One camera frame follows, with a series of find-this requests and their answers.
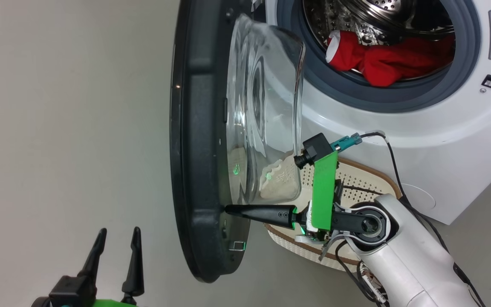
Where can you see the black round glass washer door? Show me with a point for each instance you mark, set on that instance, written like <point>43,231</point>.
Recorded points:
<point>198,149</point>

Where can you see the grey rubber door gasket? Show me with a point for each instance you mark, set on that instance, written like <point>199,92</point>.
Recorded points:
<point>467,64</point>

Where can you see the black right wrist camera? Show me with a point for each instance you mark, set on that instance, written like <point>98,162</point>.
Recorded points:
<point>316,147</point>

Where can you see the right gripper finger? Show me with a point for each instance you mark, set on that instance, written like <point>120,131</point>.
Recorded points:
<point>267,213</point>

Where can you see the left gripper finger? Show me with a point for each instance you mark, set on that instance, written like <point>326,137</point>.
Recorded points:
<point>134,273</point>
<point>94,260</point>

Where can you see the white front-load washing machine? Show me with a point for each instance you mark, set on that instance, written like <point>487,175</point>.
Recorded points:
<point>441,140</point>

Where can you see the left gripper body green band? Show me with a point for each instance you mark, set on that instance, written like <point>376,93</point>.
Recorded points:
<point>73,292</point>

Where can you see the cream perforated laundry basket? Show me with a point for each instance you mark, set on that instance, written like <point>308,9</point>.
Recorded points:
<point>369,179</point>

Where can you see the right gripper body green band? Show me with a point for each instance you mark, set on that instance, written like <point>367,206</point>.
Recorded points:
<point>324,196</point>

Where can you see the round white filter cover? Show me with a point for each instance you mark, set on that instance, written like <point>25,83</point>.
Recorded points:
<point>420,198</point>

